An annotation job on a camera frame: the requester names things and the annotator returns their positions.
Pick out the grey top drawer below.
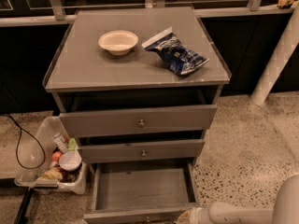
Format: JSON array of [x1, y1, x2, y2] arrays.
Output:
[[59, 105, 217, 137]]

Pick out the white paper bowl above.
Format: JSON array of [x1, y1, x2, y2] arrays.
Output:
[[98, 30, 138, 56]]

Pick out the yellow object on ledge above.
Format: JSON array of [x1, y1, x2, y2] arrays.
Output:
[[277, 0, 298, 9]]

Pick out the blue chip bag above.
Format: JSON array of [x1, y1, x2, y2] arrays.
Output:
[[142, 27, 208, 76]]

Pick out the clear plastic bin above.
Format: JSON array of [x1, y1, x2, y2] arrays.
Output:
[[14, 117, 88, 194]]

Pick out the grey drawer cabinet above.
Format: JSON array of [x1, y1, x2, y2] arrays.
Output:
[[42, 6, 233, 173]]

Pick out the green white bottle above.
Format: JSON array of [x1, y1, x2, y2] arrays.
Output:
[[68, 138, 78, 151]]

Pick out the grey middle drawer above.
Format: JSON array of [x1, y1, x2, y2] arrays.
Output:
[[78, 139, 205, 163]]

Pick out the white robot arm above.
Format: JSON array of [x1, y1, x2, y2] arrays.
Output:
[[176, 175, 299, 224]]

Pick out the metal railing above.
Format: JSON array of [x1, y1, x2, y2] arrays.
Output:
[[0, 0, 299, 28]]

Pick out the grey bottom drawer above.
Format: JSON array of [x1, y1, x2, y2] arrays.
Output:
[[84, 159, 199, 224]]

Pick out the grey drawer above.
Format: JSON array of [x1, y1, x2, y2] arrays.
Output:
[[78, 139, 205, 163], [84, 159, 199, 224], [59, 105, 217, 137]]

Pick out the black cable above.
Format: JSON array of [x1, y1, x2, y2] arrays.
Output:
[[0, 113, 47, 170]]

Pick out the white bowl in bin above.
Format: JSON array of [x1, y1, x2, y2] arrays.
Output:
[[59, 151, 81, 172]]

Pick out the red apple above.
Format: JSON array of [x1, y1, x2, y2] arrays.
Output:
[[51, 151, 63, 162]]

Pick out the white snack packet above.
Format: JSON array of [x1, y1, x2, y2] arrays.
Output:
[[52, 133, 67, 153]]

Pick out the white diagonal pole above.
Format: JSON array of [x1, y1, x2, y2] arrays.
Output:
[[250, 7, 299, 105]]

